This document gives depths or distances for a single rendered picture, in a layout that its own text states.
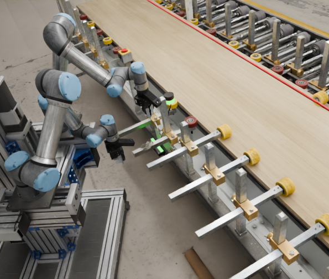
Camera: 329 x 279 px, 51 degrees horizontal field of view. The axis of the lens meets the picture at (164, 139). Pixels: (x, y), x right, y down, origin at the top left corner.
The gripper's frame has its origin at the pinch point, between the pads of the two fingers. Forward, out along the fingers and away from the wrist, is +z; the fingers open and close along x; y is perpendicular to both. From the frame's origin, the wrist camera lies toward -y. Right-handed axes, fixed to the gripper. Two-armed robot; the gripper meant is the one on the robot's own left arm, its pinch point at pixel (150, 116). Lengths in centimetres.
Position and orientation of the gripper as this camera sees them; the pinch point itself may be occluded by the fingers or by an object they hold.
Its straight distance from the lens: 211.5
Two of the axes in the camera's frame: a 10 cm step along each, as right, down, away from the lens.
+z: 1.4, 7.4, 6.6
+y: -7.3, -3.7, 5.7
